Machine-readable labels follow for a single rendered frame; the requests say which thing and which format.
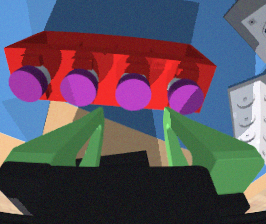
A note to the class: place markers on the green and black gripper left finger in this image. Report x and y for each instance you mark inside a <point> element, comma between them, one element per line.
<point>60,146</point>

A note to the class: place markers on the blue bench mat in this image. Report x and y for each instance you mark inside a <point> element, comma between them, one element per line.
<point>196,22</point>

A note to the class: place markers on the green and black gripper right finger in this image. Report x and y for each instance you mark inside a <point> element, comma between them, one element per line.
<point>232,163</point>

